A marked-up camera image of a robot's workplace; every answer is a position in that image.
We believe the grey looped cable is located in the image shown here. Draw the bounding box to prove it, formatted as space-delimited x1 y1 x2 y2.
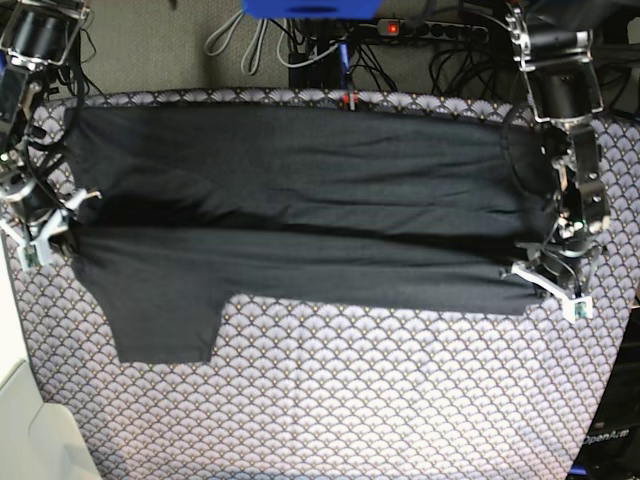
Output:
203 12 271 77

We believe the red and black clamp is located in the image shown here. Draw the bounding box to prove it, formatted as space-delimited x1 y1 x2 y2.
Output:
342 88 359 112

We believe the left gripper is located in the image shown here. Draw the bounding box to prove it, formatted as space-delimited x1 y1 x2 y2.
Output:
501 237 604 320

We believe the dark grey T-shirt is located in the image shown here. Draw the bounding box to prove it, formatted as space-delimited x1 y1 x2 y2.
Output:
69 104 555 364

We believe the black OpenArm box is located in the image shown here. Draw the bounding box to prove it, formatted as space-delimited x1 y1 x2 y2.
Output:
567 304 639 479

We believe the fan-patterned table cloth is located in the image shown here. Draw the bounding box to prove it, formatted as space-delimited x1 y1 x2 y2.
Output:
7 89 639 479

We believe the white plastic bin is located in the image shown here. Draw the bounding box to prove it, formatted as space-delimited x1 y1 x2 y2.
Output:
1 246 101 479

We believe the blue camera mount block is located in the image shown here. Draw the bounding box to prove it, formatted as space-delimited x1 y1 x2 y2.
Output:
241 0 381 20

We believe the blue vertical post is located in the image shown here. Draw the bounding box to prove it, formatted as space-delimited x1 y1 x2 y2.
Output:
338 42 350 90

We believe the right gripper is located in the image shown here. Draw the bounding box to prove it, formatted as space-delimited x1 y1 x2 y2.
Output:
1 177 102 270

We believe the black power strip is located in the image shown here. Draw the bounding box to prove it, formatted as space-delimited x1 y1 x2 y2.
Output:
375 18 489 44

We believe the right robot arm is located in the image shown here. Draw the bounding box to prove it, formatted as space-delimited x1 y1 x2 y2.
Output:
1 1 100 271

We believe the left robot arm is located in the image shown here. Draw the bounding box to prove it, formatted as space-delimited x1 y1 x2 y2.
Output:
505 1 611 323

